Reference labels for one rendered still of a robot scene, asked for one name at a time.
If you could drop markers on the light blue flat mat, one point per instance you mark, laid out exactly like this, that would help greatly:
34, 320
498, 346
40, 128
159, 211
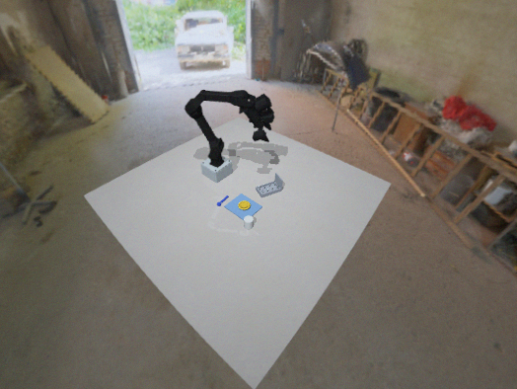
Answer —
234, 208

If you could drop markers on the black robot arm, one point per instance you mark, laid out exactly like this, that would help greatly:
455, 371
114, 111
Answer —
238, 98

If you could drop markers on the grey dish rack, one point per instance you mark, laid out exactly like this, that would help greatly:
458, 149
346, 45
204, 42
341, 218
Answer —
270, 188

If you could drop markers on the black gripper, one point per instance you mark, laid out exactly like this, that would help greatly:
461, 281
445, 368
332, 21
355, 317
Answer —
260, 134

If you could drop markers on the yellow plate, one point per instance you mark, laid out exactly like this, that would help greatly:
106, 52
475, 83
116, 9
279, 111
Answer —
244, 205

